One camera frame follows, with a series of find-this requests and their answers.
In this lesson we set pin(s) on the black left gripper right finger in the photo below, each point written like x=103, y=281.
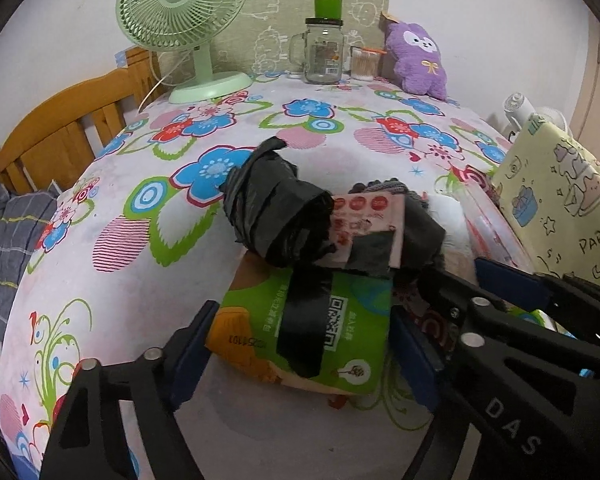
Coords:
x=435, y=383

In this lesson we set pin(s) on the black plastic bag bundle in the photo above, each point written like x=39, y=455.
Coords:
x=276, y=215

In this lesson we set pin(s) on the dark grey sock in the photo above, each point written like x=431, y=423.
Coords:
x=422, y=235

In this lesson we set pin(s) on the clear plastic package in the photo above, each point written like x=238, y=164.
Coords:
x=474, y=227

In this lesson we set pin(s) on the green tissue pack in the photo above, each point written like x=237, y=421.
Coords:
x=311, y=328

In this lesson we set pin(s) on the yellow cartoon storage box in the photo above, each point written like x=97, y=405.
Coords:
x=548, y=188

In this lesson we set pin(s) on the green desk fan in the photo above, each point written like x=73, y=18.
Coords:
x=185, y=26

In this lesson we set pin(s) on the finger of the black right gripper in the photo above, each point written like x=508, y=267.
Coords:
x=555, y=296
x=437, y=308

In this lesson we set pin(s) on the wooden bed headboard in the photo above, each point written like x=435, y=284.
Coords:
x=50, y=144

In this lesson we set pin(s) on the purple plush bunny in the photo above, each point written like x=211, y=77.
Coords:
x=417, y=60

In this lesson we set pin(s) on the green patterned wall board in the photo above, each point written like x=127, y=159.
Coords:
x=255, y=46

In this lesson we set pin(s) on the floral tablecloth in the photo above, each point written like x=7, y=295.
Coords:
x=141, y=242

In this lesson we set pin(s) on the glass mason jar mug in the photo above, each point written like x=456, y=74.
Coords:
x=317, y=53

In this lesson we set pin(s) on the grey plaid pillow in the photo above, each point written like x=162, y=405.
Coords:
x=22, y=221

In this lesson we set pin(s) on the pink tissue pack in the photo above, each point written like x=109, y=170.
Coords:
x=357, y=217

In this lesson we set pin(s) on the green cup on jar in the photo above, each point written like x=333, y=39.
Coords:
x=328, y=9

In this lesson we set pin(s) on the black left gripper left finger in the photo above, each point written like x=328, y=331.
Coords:
x=88, y=439

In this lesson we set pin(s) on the white floor fan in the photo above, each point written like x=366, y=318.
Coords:
x=518, y=109

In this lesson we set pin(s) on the toothpick jar orange lid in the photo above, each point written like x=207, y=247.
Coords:
x=365, y=62

